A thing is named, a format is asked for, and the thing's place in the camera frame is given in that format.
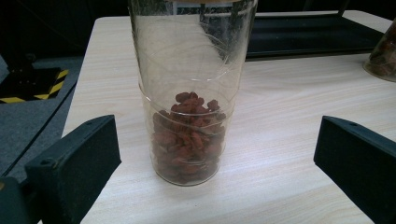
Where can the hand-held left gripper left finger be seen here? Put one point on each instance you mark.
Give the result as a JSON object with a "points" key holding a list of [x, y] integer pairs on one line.
{"points": [[74, 168]]}

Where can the black stand with striped base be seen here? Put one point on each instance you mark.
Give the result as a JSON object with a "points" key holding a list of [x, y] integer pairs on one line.
{"points": [[28, 84]]}

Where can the jar of brown dried fruit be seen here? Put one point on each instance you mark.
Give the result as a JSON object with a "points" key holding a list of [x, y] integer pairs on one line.
{"points": [[384, 59]]}

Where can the black metal shelf rack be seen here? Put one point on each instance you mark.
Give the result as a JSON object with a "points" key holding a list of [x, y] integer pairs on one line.
{"points": [[311, 34]]}

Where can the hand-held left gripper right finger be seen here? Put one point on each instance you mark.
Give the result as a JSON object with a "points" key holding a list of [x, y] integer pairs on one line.
{"points": [[361, 168]]}

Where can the jar of red dried berries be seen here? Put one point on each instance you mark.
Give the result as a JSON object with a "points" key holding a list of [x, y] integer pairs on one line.
{"points": [[186, 140]]}

